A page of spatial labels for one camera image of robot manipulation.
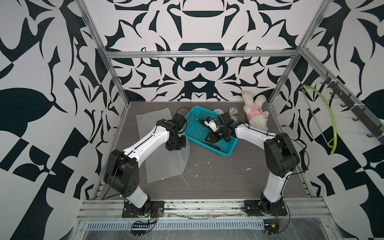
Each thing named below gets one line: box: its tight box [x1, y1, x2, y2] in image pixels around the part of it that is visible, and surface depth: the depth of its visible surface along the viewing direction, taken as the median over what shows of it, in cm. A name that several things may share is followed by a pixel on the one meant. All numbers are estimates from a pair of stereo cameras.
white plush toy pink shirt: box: [242, 90, 270, 132], surface depth 106 cm
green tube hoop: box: [300, 85, 338, 155], surface depth 74 cm
